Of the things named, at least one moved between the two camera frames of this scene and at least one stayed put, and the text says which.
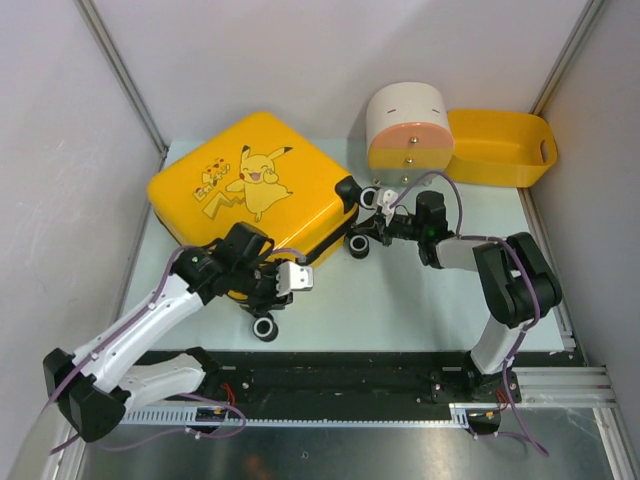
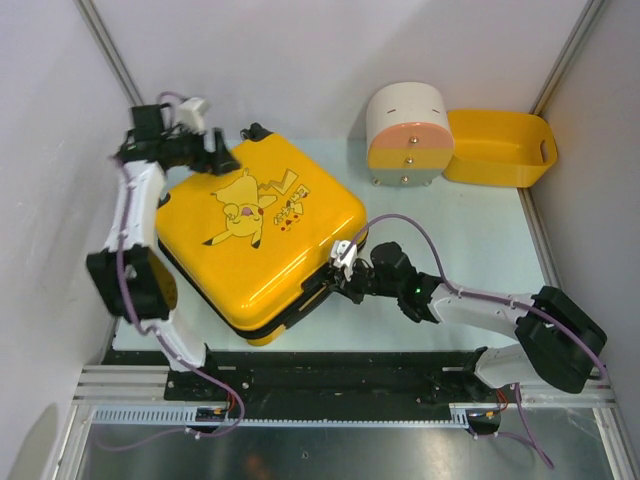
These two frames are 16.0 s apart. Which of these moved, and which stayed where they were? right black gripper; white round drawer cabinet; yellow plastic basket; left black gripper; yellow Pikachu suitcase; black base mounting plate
Moved: right black gripper; yellow Pikachu suitcase; left black gripper
Stayed: yellow plastic basket; black base mounting plate; white round drawer cabinet
